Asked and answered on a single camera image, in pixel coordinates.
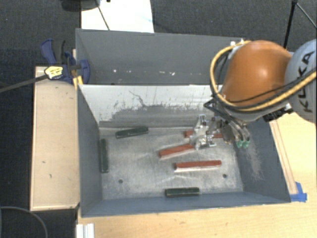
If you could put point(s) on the grey metal bin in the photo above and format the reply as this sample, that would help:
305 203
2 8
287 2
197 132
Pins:
148 172

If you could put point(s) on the red-brown flat block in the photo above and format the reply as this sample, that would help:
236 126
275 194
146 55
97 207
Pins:
175 151
198 164
188 134

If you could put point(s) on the dark green flat block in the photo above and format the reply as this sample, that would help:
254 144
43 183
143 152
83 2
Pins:
131 132
182 192
104 155

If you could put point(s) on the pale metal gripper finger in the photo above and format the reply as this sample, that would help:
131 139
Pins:
206 140
201 125

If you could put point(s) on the black cylinder on white bracket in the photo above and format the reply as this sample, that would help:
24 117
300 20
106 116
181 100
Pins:
275 115

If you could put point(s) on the pale wood flat board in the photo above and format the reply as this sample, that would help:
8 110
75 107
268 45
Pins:
54 142

